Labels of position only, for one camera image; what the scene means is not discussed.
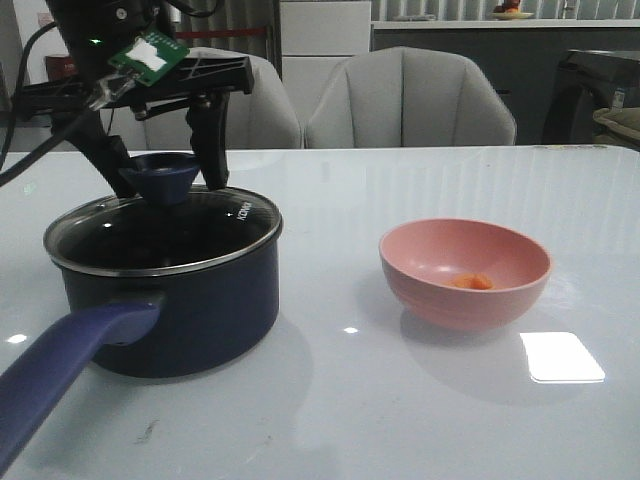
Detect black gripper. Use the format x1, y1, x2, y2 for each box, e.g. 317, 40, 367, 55
13, 53, 254, 199

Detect glass pot lid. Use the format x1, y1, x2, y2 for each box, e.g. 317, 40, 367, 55
43, 152, 283, 277

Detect pink bowl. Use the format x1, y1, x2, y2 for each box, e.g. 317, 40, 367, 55
379, 218, 552, 331

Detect orange ham slices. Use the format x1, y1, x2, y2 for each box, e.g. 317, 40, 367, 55
450, 272, 495, 291

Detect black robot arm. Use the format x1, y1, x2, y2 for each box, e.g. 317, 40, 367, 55
1, 1, 254, 198

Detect dark blue pot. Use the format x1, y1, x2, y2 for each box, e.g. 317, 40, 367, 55
1, 236, 279, 468

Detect red bin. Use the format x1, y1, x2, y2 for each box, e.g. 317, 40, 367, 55
44, 54, 77, 81

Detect left grey chair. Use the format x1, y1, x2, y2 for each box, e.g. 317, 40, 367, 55
101, 55, 303, 151

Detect grey chair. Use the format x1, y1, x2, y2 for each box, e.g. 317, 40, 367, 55
101, 55, 303, 151
304, 47, 517, 149

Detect white drawer cabinet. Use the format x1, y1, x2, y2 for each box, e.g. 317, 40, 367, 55
280, 1, 371, 123

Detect right grey chair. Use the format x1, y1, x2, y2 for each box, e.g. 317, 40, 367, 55
304, 47, 517, 149

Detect fruit plate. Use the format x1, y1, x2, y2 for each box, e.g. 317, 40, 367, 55
491, 0, 534, 21

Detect dark grey counter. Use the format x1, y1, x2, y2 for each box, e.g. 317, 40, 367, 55
372, 19, 639, 145

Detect dark glossy appliance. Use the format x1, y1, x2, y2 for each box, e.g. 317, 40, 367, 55
541, 50, 639, 144

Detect beige cushion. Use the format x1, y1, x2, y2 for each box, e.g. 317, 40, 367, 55
593, 107, 640, 151

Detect black cable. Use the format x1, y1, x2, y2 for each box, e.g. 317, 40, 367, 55
0, 19, 101, 189

